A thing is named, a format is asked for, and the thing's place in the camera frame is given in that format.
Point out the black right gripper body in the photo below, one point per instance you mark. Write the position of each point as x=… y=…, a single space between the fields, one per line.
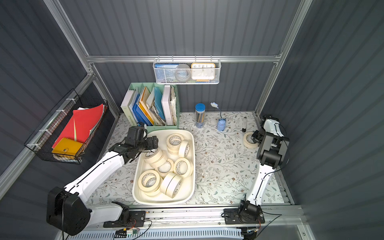
x=258 y=135

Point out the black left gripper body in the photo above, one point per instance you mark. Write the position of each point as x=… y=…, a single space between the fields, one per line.
x=151 y=142

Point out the cream masking tape roll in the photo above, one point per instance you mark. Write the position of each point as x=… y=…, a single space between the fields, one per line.
x=154 y=193
x=174 y=141
x=150 y=181
x=171 y=185
x=156 y=159
x=249 y=141
x=183 y=167
x=184 y=149
x=166 y=168

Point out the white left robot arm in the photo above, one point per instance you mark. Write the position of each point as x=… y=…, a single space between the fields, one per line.
x=67 y=208

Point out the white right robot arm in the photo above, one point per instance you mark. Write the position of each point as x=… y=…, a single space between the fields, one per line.
x=273 y=147

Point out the white plastic storage box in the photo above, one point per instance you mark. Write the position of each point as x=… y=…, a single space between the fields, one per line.
x=188 y=186

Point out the blue box in basket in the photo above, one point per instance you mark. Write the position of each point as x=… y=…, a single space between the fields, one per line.
x=164 y=72

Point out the clear tape roll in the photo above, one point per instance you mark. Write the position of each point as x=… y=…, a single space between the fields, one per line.
x=182 y=73

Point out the black capped marker pen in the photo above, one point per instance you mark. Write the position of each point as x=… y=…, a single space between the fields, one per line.
x=244 y=124

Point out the blue folder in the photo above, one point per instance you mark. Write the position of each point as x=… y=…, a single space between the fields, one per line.
x=139 y=113

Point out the white book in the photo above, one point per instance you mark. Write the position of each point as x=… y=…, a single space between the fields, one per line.
x=125 y=106

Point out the orange folder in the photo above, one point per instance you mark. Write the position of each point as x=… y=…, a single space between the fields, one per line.
x=144 y=108

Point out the floral table mat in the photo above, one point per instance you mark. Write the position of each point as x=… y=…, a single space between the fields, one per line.
x=225 y=168

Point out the white binder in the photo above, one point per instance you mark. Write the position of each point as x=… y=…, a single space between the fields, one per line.
x=166 y=104

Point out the teal folder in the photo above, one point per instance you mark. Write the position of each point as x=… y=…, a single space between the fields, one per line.
x=158 y=103

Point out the green file organizer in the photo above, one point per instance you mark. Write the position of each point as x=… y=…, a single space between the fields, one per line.
x=175 y=105

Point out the red folder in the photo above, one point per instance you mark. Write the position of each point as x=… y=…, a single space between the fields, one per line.
x=81 y=124

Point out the blue lid pencil jar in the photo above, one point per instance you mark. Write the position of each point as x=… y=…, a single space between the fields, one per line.
x=200 y=115

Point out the yellow wallet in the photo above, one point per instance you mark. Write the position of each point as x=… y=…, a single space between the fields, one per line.
x=67 y=147

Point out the orange white clock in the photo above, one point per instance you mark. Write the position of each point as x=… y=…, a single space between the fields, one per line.
x=203 y=71

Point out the black wire wall basket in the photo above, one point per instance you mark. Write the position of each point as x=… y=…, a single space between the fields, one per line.
x=42 y=140

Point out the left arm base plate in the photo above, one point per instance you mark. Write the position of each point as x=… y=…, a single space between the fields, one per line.
x=127 y=219

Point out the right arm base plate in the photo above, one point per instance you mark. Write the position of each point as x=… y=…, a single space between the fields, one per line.
x=244 y=216

